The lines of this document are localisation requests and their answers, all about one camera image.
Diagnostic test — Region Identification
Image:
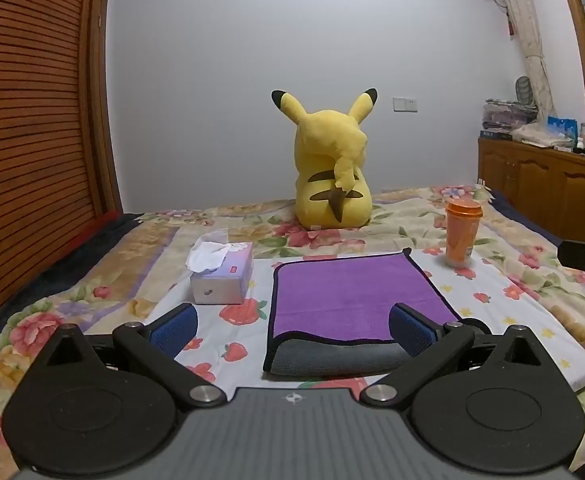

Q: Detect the white strawberry print cloth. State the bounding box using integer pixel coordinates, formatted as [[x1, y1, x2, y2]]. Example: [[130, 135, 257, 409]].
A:
[[77, 247, 585, 396]]

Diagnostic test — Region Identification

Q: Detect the yellow plush toy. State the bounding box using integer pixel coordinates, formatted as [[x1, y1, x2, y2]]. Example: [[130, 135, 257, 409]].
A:
[[271, 88, 378, 231]]

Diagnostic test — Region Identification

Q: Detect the dark hand fan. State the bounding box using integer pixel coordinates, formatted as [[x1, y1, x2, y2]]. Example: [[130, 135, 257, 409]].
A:
[[515, 76, 534, 106]]

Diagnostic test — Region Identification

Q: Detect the beige crumpled cloth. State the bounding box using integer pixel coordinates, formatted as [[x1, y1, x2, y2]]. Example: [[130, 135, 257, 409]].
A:
[[511, 122, 576, 150]]

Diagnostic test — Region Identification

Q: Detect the tissue box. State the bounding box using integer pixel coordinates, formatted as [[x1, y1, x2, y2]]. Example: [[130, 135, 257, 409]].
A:
[[186, 228, 254, 306]]

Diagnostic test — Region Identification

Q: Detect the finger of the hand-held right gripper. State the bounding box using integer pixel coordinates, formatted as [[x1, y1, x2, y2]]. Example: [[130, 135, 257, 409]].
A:
[[557, 240, 585, 295]]

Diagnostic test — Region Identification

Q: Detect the wooden cabinet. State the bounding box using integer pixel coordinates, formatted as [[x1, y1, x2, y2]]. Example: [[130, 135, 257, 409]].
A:
[[477, 137, 585, 242]]

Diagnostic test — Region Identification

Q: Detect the blue and white box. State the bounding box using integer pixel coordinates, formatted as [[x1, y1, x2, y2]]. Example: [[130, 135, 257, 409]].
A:
[[547, 116, 579, 142]]

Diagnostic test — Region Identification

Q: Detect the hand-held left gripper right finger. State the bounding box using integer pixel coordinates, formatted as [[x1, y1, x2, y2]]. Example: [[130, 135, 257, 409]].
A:
[[360, 302, 554, 408]]

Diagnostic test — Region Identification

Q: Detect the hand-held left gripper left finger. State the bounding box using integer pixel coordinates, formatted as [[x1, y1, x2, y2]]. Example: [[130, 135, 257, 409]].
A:
[[31, 302, 228, 409]]

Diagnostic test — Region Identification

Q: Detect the orange cup with lid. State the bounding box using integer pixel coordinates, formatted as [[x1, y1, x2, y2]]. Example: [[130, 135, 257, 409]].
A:
[[445, 200, 483, 268]]

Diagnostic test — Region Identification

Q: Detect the stack of folded fabrics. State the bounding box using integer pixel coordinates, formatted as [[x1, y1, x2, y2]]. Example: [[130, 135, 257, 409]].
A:
[[483, 99, 539, 133]]

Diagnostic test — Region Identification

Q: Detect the purple and grey towel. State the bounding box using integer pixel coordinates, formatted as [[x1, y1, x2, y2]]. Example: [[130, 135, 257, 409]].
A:
[[262, 250, 466, 376]]

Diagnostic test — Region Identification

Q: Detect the wooden louvered wardrobe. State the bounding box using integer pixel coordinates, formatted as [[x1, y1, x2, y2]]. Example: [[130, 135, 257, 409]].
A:
[[0, 0, 123, 361]]

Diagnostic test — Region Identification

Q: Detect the beige patterned curtain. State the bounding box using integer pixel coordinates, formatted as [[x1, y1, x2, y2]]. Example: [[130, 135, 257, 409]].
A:
[[493, 0, 557, 122]]

